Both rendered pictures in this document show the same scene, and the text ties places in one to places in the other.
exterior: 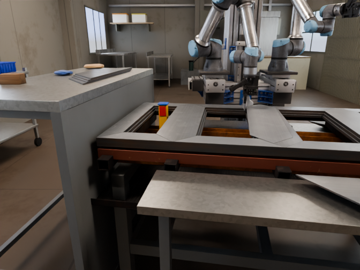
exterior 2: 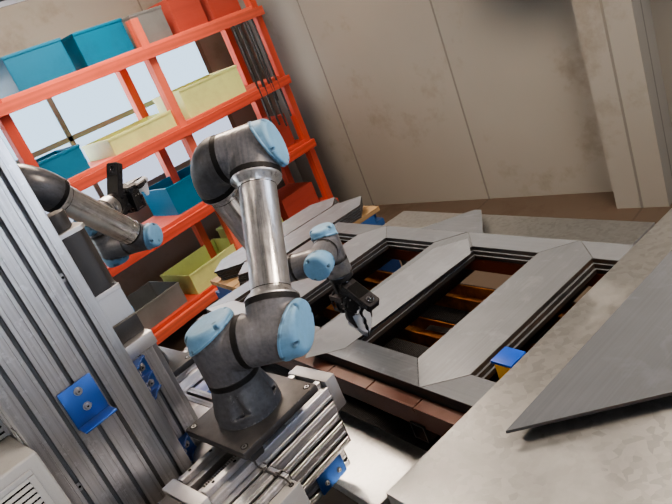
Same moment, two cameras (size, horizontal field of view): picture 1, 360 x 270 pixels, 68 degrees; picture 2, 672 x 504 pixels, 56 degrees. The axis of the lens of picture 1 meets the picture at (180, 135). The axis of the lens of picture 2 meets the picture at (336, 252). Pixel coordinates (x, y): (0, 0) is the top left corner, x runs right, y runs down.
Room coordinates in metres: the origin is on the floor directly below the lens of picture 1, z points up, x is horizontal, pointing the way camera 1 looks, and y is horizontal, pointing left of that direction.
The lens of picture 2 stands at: (2.66, 0.86, 1.76)
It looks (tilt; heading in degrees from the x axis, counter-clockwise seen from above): 21 degrees down; 229
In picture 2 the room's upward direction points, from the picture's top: 22 degrees counter-clockwise
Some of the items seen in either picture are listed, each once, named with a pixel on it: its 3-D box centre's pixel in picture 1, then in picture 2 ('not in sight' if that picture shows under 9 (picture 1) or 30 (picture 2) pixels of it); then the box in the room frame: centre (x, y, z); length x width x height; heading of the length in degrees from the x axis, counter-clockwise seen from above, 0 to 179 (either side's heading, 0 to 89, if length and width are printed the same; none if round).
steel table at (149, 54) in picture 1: (160, 67); not in sight; (8.96, 0.60, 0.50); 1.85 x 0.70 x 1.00; 179
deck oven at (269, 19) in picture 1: (245, 49); not in sight; (9.21, -2.13, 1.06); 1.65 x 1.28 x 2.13; 89
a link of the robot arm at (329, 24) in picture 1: (325, 27); (114, 246); (1.91, -0.97, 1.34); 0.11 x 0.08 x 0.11; 115
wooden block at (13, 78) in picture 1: (12, 79); not in sight; (1.36, 0.83, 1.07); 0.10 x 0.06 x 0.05; 92
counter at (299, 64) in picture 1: (257, 72); not in sight; (7.97, -2.27, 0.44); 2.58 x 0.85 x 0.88; 89
